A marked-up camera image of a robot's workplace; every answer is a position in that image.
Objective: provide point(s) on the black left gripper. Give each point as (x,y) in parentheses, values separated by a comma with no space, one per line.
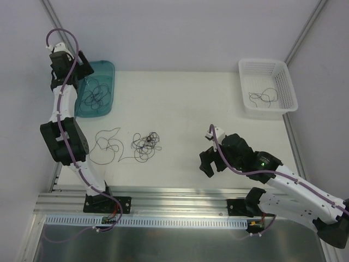
(85,67)

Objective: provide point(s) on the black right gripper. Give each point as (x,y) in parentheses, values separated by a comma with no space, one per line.
(214,157)

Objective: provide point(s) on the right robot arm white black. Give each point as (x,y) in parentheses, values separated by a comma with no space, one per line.
(306,204)

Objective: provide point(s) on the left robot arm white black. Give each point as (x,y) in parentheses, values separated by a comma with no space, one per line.
(63,136)

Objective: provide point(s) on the teal plastic bin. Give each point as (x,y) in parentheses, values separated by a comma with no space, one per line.
(95,93)

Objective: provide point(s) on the white perforated plastic basket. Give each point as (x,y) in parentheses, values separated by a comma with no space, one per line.
(267,88)

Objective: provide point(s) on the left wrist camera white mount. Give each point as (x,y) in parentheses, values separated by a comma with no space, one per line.
(61,47)

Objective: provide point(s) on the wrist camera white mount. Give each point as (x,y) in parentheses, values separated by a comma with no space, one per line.
(219,134)
(61,47)

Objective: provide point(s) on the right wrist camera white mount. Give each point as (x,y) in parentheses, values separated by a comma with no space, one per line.
(219,134)

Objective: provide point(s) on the left aluminium frame post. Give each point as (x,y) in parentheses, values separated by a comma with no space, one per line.
(56,23)

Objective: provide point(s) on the aluminium frame post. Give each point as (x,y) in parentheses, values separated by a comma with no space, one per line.
(56,23)
(312,19)

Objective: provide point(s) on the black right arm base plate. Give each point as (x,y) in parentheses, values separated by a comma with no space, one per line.
(236,207)

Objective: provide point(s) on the white slotted cable duct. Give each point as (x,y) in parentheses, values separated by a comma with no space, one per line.
(148,222)

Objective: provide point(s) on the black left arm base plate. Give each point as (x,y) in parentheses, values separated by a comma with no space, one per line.
(102,204)

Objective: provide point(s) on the aluminium mounting rail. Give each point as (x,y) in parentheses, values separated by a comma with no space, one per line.
(146,201)

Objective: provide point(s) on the right aluminium frame post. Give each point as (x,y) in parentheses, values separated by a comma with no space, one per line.
(312,19)

